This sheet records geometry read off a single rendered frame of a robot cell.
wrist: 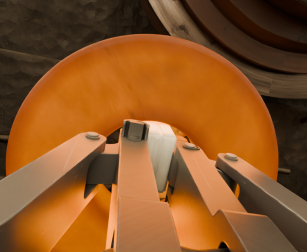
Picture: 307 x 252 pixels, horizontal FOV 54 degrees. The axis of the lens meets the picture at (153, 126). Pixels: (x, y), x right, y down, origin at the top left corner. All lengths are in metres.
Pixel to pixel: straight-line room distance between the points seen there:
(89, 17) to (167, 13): 0.19
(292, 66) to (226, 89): 0.27
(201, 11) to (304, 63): 0.15
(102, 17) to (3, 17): 0.16
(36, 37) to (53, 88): 0.41
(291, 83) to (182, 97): 0.31
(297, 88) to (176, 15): 0.19
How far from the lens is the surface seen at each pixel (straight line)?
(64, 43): 0.56
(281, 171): 0.57
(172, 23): 0.40
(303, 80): 0.46
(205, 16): 0.39
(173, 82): 0.16
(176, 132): 0.46
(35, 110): 0.17
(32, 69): 0.51
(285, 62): 0.43
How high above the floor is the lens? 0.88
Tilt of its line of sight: 10 degrees down
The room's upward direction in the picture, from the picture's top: 11 degrees clockwise
